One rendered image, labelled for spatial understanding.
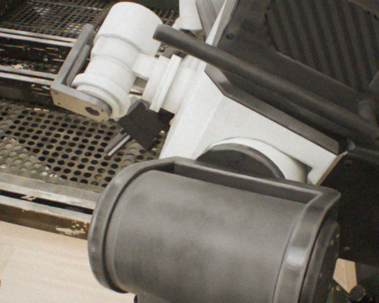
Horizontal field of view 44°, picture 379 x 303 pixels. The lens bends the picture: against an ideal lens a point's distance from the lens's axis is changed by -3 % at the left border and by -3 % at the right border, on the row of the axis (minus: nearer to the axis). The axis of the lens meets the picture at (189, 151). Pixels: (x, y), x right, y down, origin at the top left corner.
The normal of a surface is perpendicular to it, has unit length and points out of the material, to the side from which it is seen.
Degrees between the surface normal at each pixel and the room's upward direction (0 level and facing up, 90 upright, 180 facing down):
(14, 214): 90
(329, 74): 90
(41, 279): 51
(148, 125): 100
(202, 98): 47
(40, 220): 90
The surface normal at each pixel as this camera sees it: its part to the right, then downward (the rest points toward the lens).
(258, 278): -0.42, -0.11
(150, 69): 0.24, -0.33
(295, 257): -0.33, -0.44
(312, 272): 0.38, -0.16
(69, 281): 0.11, -0.79
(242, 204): -0.03, -0.90
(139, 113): 0.36, 0.33
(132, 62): 0.78, 0.02
